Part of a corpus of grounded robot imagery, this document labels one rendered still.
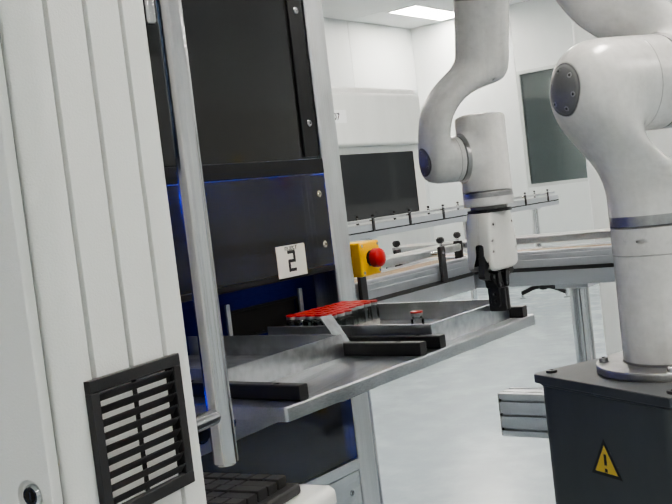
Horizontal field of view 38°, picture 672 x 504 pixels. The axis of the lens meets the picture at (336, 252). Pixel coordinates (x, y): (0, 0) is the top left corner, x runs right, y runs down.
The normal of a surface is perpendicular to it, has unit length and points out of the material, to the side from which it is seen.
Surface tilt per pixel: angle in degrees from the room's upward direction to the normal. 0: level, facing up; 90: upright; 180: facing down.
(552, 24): 90
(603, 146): 128
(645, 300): 90
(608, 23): 136
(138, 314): 90
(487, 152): 89
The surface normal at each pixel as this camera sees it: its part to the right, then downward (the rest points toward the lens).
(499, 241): 0.74, -0.02
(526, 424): -0.60, 0.11
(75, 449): 0.29, 0.02
